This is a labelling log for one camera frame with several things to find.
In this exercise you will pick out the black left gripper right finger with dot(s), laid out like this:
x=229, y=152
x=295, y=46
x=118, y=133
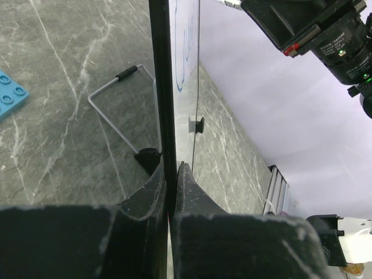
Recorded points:
x=208, y=242

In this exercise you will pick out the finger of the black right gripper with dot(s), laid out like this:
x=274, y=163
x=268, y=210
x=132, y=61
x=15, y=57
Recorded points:
x=288, y=22

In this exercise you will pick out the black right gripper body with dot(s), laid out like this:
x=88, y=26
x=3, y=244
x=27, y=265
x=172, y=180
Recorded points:
x=342, y=45

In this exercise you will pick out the blue studded building plate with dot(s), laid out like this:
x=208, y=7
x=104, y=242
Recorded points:
x=13, y=96

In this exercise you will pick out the aluminium extrusion frame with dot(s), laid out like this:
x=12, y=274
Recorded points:
x=276, y=194

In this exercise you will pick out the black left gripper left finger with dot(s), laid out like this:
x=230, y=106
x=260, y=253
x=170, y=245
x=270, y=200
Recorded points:
x=128, y=240

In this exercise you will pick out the white whiteboard black frame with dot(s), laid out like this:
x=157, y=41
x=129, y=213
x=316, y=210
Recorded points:
x=175, y=31

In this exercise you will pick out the white marker pen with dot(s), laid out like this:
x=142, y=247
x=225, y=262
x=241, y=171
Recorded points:
x=236, y=4

